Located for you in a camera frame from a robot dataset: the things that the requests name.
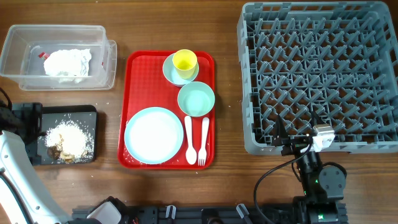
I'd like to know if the white plastic spoon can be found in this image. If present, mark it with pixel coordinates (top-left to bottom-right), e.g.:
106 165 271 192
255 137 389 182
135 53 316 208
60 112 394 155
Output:
184 116 197 165

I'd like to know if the black waste tray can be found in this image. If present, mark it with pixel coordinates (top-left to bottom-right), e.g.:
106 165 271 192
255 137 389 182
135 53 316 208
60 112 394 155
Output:
34 105 98 166

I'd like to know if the yellow plastic cup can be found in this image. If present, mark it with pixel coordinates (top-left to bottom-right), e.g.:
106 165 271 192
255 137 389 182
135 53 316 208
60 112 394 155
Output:
172 49 198 79

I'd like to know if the small light blue saucer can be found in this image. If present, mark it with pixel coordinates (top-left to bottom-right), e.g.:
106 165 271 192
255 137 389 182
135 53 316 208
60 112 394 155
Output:
162 54 199 87

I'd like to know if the light green bowl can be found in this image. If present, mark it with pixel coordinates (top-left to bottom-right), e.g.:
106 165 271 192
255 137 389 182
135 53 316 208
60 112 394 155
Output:
177 82 215 117

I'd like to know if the grey dishwasher rack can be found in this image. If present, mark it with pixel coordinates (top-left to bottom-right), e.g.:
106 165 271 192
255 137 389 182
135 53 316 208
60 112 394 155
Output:
237 1 397 155

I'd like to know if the large light blue plate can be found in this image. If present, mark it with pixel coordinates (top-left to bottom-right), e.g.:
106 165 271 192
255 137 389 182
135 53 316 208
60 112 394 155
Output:
124 107 184 165

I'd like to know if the red plastic tray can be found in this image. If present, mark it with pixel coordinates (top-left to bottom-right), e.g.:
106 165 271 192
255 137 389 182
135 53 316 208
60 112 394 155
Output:
117 50 216 170

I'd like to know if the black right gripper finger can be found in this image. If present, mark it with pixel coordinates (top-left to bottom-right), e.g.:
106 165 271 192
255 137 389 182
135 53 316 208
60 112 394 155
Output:
310 111 323 127
274 115 288 138

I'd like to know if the food scraps and rice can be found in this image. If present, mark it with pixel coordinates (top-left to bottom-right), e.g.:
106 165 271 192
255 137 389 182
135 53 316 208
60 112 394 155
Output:
44 120 95 164

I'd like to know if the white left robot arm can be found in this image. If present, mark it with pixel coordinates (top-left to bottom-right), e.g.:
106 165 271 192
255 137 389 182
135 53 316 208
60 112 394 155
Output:
1 103 123 223

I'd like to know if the red snack wrapper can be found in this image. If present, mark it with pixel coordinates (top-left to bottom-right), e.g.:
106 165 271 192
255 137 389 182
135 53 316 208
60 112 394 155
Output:
39 52 50 60

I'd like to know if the white plastic fork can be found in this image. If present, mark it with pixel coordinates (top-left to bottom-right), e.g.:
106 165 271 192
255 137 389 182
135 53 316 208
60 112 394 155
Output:
198 117 210 166

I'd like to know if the white napkin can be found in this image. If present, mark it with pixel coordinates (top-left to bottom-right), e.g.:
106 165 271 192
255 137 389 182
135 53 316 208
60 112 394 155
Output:
44 49 92 83

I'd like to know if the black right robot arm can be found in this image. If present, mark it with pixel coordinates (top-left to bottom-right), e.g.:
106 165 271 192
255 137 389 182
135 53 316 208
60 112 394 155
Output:
272 112 348 224

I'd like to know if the clear plastic bin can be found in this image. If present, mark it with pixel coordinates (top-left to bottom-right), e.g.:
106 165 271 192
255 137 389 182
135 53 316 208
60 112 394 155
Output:
1 24 118 91

